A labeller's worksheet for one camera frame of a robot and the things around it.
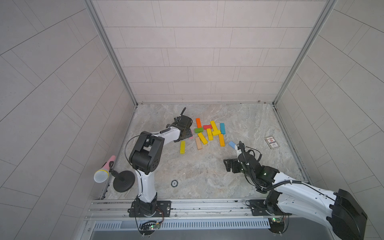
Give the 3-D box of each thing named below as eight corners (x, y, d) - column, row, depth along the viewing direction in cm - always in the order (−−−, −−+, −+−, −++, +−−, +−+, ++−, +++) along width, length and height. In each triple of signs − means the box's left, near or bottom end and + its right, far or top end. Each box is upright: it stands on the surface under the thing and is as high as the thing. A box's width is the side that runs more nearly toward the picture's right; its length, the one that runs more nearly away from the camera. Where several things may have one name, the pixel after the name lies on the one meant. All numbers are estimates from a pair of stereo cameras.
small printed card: (271, 150, 94) (272, 148, 92) (264, 138, 99) (265, 137, 97) (278, 148, 95) (280, 146, 93) (271, 137, 100) (272, 135, 98)
